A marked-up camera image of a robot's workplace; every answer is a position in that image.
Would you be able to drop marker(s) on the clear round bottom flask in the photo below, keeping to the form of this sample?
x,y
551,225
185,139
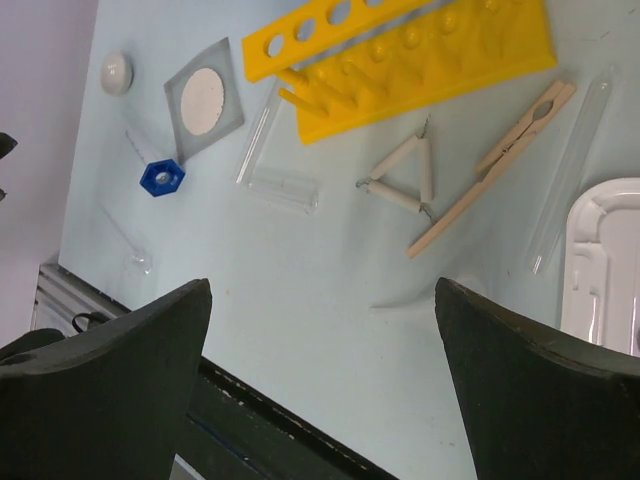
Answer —
x,y
137,260

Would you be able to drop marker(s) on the wooden test tube holder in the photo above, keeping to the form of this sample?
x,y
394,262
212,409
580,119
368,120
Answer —
x,y
501,157

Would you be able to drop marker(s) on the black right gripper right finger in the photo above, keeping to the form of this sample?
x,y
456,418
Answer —
x,y
537,403

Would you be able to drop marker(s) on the white porcelain evaporating dish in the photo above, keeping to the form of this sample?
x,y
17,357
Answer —
x,y
116,73

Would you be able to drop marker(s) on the yellow test tube rack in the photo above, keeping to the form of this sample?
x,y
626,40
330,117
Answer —
x,y
347,64

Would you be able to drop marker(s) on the clay pipe triangle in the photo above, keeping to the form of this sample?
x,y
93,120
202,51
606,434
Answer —
x,y
405,176

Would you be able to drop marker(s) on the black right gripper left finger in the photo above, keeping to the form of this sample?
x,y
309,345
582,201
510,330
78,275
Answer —
x,y
106,403

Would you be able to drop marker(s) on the white plastic lid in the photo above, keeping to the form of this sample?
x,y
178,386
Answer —
x,y
600,302

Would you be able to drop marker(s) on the clear glass test tube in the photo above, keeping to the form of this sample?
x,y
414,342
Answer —
x,y
291,194
277,174
570,170
258,133

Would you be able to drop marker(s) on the aluminium frame rail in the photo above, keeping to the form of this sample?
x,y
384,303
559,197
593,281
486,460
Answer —
x,y
60,296

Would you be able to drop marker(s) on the wire gauze with ceramic centre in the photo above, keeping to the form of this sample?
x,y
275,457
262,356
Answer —
x,y
204,101

